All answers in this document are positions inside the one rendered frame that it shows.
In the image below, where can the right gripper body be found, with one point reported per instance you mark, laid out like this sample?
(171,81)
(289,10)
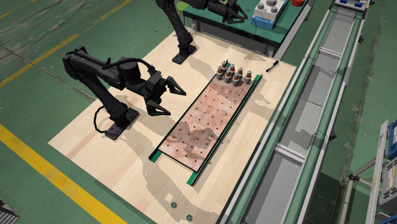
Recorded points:
(154,95)

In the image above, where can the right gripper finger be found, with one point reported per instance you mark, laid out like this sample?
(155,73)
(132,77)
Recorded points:
(172,84)
(152,106)

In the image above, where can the pink perforated board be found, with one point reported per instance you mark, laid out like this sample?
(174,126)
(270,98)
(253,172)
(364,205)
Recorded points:
(195,135)

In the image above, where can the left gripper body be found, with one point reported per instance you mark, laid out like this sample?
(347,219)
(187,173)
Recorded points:
(224,10)

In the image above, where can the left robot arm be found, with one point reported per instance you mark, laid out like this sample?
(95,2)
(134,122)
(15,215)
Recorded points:
(183,36)

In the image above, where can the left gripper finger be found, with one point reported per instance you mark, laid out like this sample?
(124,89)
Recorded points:
(238,8)
(231,15)

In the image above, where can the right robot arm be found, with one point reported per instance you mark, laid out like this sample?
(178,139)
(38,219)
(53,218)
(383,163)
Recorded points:
(120,76)

